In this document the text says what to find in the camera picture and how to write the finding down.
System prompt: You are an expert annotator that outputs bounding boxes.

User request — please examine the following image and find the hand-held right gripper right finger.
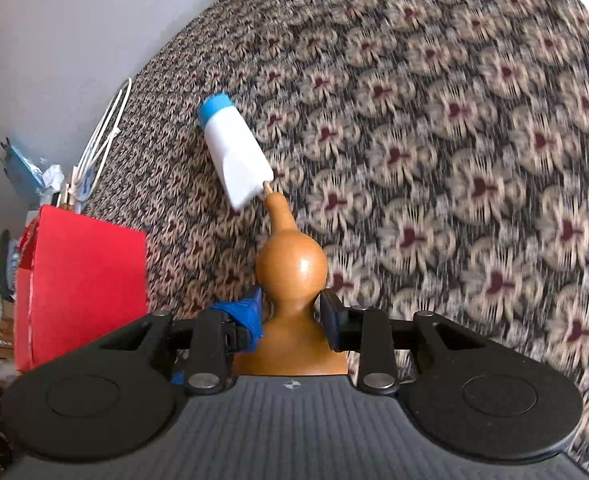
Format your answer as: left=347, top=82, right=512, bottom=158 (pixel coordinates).
left=319, top=290, right=480, bottom=396

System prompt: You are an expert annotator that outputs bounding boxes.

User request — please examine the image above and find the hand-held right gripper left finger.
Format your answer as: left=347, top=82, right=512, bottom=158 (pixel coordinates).
left=97, top=287, right=265, bottom=396

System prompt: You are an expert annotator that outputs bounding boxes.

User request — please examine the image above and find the brown gourd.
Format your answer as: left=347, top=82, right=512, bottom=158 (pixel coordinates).
left=232, top=182, right=349, bottom=377

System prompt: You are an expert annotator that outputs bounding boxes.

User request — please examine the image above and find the red cardboard box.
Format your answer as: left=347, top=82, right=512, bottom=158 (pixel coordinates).
left=13, top=205, right=149, bottom=373

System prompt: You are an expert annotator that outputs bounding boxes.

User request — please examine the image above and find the white bottle with blue cap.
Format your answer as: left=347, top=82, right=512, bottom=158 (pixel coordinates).
left=197, top=94, right=276, bottom=211

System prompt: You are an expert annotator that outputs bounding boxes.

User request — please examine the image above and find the floral patterned tablecloth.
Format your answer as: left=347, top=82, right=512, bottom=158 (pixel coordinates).
left=82, top=0, right=589, bottom=478

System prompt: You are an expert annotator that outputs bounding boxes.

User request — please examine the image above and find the white crumpled tissue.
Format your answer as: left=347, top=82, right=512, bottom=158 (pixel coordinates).
left=42, top=164, right=66, bottom=192

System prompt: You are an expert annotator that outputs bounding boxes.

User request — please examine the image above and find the blue plastic bag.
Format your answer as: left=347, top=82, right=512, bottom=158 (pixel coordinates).
left=0, top=137, right=50, bottom=196

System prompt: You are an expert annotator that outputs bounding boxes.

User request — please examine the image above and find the white cable bundle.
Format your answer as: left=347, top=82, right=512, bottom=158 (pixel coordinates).
left=72, top=77, right=132, bottom=201

